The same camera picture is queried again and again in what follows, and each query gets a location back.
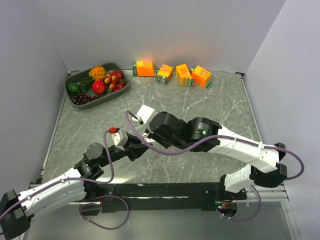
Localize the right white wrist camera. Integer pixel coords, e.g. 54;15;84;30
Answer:
131;105;158;127

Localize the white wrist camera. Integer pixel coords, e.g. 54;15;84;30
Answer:
109;127;129;148
131;105;158;127

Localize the green leafy sprig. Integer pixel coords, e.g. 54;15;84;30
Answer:
76;76;95;93

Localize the dark grape bunch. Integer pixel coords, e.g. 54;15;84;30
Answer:
71;93;100;106

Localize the green lime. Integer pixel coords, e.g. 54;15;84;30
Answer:
67;82;81;95

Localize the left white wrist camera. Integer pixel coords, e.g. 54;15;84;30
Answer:
109;127;129;148

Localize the purple cable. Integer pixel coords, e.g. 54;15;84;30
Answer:
0;128;131;230
123;109;305;223

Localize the red cherry bunch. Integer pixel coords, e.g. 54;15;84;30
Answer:
103;71;129;92

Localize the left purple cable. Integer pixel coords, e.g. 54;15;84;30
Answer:
0;128;131;230

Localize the white square charging case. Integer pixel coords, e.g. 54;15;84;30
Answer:
142;133;156;144

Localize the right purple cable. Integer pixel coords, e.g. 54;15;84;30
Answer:
123;109;305;223

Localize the grey fruit tray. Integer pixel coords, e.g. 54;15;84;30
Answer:
64;62;130;110

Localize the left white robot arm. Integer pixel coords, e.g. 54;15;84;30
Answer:
0;128;149;240

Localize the orange green box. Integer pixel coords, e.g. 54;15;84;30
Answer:
175;63;194;87
132;61;156;77
190;64;213;89
155;64;173;85

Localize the red pomegranate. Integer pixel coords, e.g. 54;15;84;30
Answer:
91;80;106;95

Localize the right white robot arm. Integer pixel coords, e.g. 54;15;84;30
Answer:
141;111;287;199

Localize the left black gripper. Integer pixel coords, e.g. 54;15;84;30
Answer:
98;131;153;167

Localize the orange spiky fruit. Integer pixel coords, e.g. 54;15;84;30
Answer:
88;65;107;82

